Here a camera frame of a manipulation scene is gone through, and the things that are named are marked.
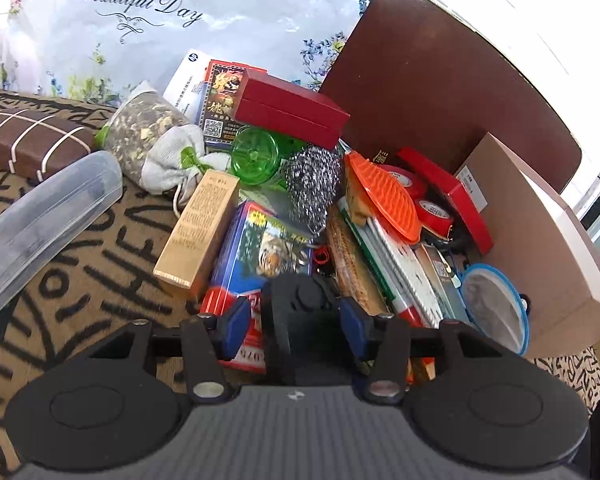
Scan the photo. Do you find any white cloth sachet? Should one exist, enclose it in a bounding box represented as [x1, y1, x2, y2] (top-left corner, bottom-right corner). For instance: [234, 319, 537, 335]
[142, 124, 232, 218]

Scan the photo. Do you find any woven cork mat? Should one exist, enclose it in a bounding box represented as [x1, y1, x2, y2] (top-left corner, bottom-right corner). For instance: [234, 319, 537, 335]
[326, 204, 389, 317]

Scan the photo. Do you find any gold cardboard box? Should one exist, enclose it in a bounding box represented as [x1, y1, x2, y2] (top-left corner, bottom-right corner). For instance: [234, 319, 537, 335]
[153, 170, 242, 302]

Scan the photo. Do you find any tan cardboard box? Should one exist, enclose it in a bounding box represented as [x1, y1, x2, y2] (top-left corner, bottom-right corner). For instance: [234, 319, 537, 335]
[454, 132, 600, 359]

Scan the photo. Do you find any steel wool scourer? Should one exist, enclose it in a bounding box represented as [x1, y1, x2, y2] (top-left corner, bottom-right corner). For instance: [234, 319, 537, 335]
[284, 144, 344, 237]

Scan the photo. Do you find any green plastic round container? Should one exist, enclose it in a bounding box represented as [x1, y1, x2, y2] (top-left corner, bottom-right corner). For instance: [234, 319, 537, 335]
[230, 126, 307, 182]

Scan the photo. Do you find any green striped flat packet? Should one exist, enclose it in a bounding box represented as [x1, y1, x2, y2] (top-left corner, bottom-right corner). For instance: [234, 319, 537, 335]
[338, 199, 426, 328]

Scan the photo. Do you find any shallow red box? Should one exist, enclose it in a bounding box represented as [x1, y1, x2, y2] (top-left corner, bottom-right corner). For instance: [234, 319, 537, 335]
[396, 147, 495, 256]

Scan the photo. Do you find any white floral plastic bag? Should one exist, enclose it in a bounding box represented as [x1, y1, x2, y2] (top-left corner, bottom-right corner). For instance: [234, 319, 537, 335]
[2, 0, 387, 107]

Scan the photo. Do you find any dark red printed card box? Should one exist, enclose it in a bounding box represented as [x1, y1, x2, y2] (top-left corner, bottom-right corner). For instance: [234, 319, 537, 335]
[197, 59, 269, 154]

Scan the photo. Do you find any brown box with white strings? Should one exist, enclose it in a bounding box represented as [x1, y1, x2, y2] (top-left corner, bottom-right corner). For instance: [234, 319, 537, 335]
[0, 107, 99, 182]

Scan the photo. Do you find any clear plastic case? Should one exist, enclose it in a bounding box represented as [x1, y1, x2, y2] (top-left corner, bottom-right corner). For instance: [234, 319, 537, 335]
[0, 150, 125, 326]

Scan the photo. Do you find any blue tiger playing card box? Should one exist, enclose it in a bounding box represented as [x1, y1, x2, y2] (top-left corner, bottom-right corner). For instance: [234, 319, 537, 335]
[200, 200, 317, 375]

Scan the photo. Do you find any letter printed table mat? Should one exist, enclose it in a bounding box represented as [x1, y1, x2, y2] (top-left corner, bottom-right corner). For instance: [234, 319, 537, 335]
[0, 87, 600, 480]

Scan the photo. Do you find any red gift box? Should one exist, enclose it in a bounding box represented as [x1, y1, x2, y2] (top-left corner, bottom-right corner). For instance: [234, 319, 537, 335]
[232, 67, 351, 152]

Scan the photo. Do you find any clear packet of dried flowers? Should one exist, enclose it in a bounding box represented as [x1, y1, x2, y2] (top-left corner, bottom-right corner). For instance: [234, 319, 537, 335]
[96, 80, 192, 188]

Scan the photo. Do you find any red tape roll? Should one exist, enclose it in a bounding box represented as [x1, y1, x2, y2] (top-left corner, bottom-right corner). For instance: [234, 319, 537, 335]
[380, 164, 429, 201]
[412, 198, 456, 237]

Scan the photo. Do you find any black plastic device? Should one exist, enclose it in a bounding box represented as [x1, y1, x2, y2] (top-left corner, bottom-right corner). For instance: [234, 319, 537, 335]
[261, 272, 342, 387]

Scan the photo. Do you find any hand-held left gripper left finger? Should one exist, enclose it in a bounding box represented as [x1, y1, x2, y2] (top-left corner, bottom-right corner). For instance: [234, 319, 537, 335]
[87, 297, 253, 403]

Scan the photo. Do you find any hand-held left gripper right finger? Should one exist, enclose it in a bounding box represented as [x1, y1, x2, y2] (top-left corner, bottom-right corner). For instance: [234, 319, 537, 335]
[337, 296, 481, 404]

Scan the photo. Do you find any orange silicone brush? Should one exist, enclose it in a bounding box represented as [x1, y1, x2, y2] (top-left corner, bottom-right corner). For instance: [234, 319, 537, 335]
[344, 151, 424, 246]

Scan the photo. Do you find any white paper booklet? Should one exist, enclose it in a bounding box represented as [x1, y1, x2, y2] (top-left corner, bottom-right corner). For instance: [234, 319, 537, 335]
[162, 50, 217, 122]

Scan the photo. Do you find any dark brown wooden board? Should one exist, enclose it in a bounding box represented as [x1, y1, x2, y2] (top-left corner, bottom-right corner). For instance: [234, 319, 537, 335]
[317, 0, 582, 196]

